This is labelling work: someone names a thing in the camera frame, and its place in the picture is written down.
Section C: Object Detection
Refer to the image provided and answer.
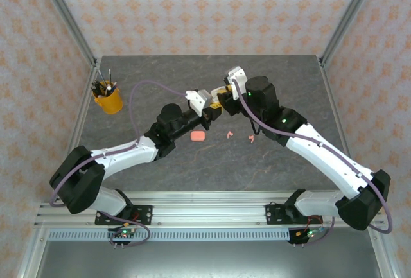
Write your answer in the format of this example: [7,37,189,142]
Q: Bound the yellow metal pen bucket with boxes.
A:
[92,80,124,115]

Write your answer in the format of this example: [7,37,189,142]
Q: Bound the grey metal panel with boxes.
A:
[35,241,386,278]

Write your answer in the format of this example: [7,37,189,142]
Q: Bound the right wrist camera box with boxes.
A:
[223,65,249,100]

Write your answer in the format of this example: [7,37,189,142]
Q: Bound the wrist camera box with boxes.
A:
[185,89,212,117]
[223,65,249,100]

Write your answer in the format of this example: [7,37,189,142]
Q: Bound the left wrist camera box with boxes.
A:
[185,89,212,117]

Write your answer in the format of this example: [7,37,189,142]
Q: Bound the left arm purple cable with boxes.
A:
[49,80,189,249]

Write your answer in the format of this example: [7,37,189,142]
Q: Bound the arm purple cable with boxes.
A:
[232,78,393,247]
[49,80,189,249]

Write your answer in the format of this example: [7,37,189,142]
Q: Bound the aluminium table side rail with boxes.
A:
[51,61,101,204]
[317,58,367,202]

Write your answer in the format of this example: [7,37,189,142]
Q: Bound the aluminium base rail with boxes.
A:
[33,190,386,228]

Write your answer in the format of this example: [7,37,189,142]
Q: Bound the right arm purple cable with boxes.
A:
[232,78,393,247]

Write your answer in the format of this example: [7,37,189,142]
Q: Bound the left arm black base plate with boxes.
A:
[94,204,153,226]

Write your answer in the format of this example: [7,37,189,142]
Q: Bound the grey slotted cable duct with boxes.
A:
[48,229,324,242]

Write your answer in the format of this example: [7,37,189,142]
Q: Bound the aluminium frame post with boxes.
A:
[17,226,49,278]
[34,0,98,67]
[367,226,401,278]
[319,0,376,67]

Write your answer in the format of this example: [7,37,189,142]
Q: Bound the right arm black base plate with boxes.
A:
[265,203,322,226]

